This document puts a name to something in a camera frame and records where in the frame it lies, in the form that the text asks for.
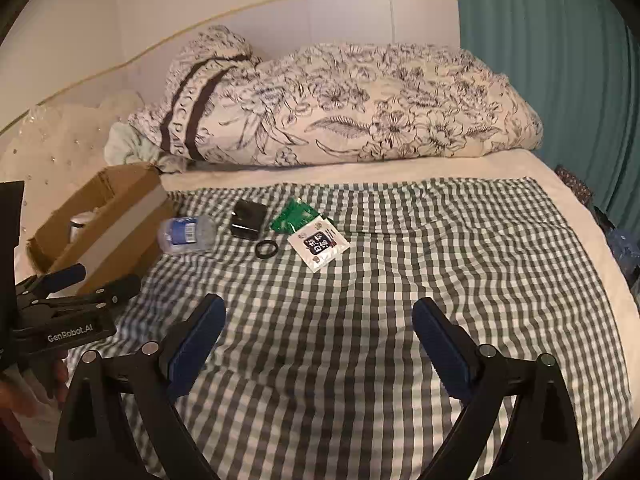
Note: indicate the small black case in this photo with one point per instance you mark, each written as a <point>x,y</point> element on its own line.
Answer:
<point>247,220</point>

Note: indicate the clear plastic bottle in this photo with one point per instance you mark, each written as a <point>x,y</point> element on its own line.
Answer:
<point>187,235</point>

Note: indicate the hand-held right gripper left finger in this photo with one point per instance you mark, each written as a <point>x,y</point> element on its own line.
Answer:
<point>195,345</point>

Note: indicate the dark patterned cloth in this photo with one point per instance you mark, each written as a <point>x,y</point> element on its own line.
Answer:
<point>575,185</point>

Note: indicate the brown cardboard box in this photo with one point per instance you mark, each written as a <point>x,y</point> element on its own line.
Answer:
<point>125,220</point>

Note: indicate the pale blue fluffy towel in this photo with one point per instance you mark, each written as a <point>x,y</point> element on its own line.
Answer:
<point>125,145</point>

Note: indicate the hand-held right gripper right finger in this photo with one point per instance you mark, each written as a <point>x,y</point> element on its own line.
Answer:
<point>445,355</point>

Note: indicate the white packet with black label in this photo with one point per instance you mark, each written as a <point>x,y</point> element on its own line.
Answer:
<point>320,247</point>

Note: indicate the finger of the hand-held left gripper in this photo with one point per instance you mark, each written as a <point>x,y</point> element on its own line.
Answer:
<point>117,287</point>
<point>62,276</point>

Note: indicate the cream tufted headboard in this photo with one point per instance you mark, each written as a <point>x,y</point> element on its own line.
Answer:
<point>50,145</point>

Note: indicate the white jar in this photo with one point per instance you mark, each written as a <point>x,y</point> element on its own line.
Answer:
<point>82,227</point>

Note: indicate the green foil packet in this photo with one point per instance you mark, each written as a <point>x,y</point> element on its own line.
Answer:
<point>292,217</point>

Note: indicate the person's left hand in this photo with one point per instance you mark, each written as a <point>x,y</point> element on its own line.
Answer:
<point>15,410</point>

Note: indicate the green checkered cloth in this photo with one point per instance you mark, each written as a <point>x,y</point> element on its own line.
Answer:
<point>350,335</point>

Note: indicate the teal curtain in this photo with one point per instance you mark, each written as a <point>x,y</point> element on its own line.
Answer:
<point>550,60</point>

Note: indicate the floral black and white quilt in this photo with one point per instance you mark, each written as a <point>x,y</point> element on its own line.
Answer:
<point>350,110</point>

